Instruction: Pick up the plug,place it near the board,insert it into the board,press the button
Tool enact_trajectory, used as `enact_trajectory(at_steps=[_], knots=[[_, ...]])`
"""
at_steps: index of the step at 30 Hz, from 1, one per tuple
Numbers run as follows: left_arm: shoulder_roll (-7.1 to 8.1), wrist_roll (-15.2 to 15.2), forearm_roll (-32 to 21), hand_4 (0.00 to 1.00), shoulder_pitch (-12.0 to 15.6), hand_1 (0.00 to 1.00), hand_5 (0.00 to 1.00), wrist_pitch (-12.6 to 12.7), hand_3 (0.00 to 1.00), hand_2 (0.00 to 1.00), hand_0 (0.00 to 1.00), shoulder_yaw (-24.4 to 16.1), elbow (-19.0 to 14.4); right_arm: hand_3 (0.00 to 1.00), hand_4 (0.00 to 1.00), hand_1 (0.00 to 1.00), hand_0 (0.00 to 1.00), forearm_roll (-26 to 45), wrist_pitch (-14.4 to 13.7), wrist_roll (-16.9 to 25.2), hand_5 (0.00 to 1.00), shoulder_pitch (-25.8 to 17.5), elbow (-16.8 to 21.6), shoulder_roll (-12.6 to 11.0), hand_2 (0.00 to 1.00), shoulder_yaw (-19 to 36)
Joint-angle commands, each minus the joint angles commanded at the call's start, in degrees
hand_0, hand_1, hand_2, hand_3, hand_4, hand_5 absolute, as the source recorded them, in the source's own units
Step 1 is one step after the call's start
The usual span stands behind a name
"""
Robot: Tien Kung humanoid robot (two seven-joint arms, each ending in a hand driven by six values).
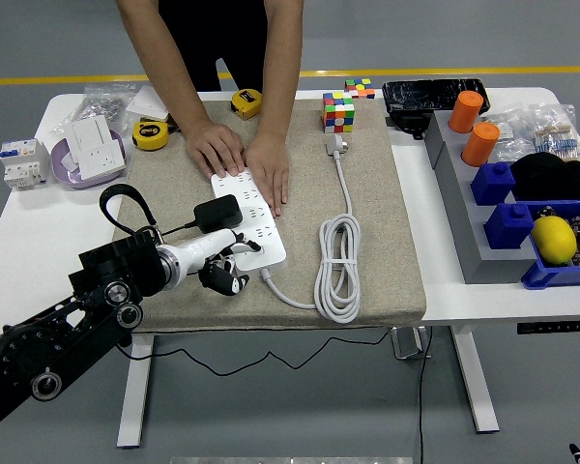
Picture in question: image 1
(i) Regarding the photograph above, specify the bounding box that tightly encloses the silver metal bracket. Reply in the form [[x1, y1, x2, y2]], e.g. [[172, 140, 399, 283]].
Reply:
[[390, 326, 432, 362]]

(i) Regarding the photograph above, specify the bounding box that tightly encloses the yellow tape measure black label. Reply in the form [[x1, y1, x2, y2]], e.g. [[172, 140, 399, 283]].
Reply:
[[131, 120, 170, 152]]

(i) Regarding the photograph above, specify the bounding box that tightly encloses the person's right hand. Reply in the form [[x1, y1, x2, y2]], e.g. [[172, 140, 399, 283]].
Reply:
[[185, 120, 247, 178]]

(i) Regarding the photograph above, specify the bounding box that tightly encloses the white switch panel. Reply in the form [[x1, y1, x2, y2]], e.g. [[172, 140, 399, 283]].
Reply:
[[71, 114, 115, 156]]

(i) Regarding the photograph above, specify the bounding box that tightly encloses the yellow lemon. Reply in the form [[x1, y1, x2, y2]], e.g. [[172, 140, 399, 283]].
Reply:
[[531, 216, 579, 266]]

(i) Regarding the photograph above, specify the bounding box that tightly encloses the black hanging cable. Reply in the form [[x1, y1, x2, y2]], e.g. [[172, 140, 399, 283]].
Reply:
[[418, 326, 434, 464]]

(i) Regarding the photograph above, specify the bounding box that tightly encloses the black plastic tray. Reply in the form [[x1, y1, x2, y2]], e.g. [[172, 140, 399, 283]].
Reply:
[[382, 78, 493, 117]]

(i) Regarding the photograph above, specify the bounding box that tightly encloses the thin black plug cord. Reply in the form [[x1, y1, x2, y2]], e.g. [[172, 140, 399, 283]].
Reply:
[[115, 219, 397, 379]]

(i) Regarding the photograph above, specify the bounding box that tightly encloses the white wall socket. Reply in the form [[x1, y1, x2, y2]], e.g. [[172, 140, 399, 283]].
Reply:
[[76, 139, 128, 181]]

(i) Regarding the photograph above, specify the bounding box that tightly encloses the white square switch plate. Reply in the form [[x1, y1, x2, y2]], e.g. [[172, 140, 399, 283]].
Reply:
[[125, 85, 174, 122]]

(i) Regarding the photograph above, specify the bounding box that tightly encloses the white power strip cable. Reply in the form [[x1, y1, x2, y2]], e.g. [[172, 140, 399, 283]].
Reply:
[[259, 133, 363, 324]]

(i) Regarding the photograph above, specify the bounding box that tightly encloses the person's left hand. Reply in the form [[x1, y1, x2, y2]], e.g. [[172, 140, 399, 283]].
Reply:
[[244, 130, 290, 218]]

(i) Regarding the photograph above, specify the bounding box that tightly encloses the clear bag of screws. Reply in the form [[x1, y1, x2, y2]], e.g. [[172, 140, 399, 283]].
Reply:
[[47, 82, 137, 136]]

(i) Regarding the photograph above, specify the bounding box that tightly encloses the grey-brown mat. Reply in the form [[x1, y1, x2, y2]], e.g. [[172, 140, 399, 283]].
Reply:
[[113, 99, 427, 334]]

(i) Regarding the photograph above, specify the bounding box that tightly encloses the person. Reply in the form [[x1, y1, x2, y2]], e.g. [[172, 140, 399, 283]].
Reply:
[[159, 0, 267, 92]]

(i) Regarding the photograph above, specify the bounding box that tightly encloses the black cloth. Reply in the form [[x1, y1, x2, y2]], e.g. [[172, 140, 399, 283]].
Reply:
[[509, 152, 580, 203]]

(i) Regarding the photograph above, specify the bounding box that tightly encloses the white power strip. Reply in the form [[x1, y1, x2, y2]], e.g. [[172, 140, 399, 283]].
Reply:
[[210, 169, 289, 272]]

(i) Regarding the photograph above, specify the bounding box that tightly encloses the clear bag of resistors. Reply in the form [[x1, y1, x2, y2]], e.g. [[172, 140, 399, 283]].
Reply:
[[529, 102, 580, 163]]

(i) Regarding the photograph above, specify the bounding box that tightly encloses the purple bowl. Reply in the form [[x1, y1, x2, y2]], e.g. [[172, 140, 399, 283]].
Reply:
[[50, 129, 128, 190]]

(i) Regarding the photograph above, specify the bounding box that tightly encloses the blue plastic bin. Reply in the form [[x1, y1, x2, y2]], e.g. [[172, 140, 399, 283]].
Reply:
[[520, 198, 580, 291]]

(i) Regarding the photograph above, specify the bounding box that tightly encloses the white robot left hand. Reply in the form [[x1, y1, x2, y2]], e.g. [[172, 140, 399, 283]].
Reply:
[[171, 228, 263, 297]]

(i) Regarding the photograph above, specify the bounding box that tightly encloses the black table control panel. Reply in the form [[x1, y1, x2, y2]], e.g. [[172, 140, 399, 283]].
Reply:
[[515, 319, 580, 335]]

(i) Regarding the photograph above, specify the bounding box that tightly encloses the small colourful puzzle cube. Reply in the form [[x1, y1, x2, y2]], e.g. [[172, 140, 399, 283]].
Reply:
[[344, 77, 377, 101]]

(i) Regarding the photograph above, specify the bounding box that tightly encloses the black power plug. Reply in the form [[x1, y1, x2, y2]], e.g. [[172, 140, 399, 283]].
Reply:
[[192, 193, 245, 234]]

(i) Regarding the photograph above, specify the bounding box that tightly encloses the blue block with knob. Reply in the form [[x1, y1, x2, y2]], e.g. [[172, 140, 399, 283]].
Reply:
[[471, 161, 517, 207], [484, 202, 536, 251]]

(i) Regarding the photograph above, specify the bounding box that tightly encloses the white circuit breaker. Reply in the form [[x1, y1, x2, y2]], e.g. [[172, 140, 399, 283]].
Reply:
[[0, 137, 51, 192]]

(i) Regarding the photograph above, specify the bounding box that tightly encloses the grey stepped block holder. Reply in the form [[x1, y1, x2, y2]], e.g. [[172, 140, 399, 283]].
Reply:
[[423, 110, 537, 285]]

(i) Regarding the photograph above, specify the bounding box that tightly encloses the clear bag of small parts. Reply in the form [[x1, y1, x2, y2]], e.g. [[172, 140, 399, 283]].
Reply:
[[482, 111, 537, 163]]

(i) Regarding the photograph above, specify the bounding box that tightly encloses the white table leg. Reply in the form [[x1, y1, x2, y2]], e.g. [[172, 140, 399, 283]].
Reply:
[[116, 333, 156, 449], [451, 324, 500, 433]]

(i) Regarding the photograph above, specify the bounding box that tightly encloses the orange cylinder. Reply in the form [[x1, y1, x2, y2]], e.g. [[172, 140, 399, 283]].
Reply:
[[448, 90, 486, 134], [461, 122, 502, 168]]

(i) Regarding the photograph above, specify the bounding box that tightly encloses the large colourful puzzle cube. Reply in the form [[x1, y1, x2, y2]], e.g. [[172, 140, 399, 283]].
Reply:
[[322, 91, 357, 134]]

